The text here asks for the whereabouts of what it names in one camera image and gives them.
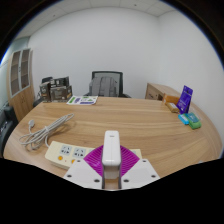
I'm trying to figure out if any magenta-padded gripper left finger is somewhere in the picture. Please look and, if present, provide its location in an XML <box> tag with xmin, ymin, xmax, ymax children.
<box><xmin>63</xmin><ymin>145</ymin><xmax>105</xmax><ymax>191</ymax></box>

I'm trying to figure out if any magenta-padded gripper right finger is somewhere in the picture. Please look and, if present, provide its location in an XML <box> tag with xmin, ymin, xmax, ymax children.
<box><xmin>119</xmin><ymin>145</ymin><xmax>161</xmax><ymax>191</ymax></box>

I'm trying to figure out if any white charger block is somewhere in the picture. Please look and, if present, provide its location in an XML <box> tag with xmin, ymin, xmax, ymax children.
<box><xmin>101</xmin><ymin>130</ymin><xmax>121</xmax><ymax>190</ymax></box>

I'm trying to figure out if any cream power strip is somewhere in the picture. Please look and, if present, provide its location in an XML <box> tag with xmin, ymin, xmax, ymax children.
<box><xmin>44</xmin><ymin>140</ymin><xmax>143</xmax><ymax>170</ymax></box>

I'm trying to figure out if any small blue box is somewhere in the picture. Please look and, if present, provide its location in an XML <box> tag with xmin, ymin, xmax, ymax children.
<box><xmin>178</xmin><ymin>113</ymin><xmax>190</xmax><ymax>126</ymax></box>

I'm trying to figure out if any white printed leaflet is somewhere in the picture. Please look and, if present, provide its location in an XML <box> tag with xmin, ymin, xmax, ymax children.
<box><xmin>66</xmin><ymin>95</ymin><xmax>99</xmax><ymax>106</ymax></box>

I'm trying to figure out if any small beige box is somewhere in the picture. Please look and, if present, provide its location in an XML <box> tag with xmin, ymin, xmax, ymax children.
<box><xmin>166</xmin><ymin>102</ymin><xmax>181</xmax><ymax>114</ymax></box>

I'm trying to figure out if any teal flat box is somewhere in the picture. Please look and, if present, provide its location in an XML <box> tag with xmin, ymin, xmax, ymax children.
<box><xmin>185</xmin><ymin>112</ymin><xmax>201</xmax><ymax>123</ymax></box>

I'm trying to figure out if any orange wooden box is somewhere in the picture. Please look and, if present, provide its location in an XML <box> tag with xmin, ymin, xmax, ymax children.
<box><xmin>162</xmin><ymin>93</ymin><xmax>181</xmax><ymax>107</ymax></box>

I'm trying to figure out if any low wooden side cabinet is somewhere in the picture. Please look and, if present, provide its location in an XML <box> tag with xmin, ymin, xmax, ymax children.
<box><xmin>144</xmin><ymin>82</ymin><xmax>181</xmax><ymax>101</ymax></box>

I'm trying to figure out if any purple standing card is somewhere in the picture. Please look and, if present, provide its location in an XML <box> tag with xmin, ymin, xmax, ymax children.
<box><xmin>176</xmin><ymin>85</ymin><xmax>194</xmax><ymax>115</ymax></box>

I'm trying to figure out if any black leather armchair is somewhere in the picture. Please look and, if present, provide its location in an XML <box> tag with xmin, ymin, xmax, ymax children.
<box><xmin>0</xmin><ymin>103</ymin><xmax>19</xmax><ymax>158</ymax></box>

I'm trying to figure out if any grey backpack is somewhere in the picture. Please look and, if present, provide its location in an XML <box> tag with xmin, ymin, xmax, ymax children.
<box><xmin>88</xmin><ymin>76</ymin><xmax>118</xmax><ymax>98</ymax></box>

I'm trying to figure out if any wooden glass-door cabinet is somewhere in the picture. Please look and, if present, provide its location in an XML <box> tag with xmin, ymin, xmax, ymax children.
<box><xmin>5</xmin><ymin>48</ymin><xmax>36</xmax><ymax>122</ymax></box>

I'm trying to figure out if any black mesh office chair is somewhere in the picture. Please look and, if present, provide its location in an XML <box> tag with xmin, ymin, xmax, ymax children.
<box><xmin>83</xmin><ymin>70</ymin><xmax>132</xmax><ymax>99</ymax></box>

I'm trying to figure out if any grey coiled power cable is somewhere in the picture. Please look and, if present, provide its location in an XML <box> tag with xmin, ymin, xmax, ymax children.
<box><xmin>18</xmin><ymin>112</ymin><xmax>76</xmax><ymax>152</ymax></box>

